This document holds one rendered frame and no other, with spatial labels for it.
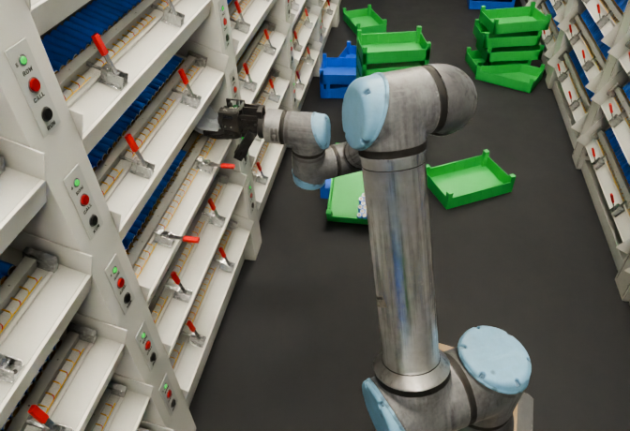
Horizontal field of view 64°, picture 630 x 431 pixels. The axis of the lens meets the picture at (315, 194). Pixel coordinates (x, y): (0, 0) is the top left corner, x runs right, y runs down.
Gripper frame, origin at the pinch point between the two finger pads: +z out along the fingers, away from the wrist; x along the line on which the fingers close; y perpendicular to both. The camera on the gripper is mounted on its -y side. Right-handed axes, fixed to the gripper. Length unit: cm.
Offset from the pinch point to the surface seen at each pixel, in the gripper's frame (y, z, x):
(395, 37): -24, -48, -123
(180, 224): -6.2, -7.4, 31.7
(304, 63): -43, -3, -127
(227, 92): 7.0, -7.8, -6.9
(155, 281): -6.5, -8.5, 48.4
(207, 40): 21.4, -4.4, -6.9
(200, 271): -25.6, -7.9, 28.9
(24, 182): 33, -6, 65
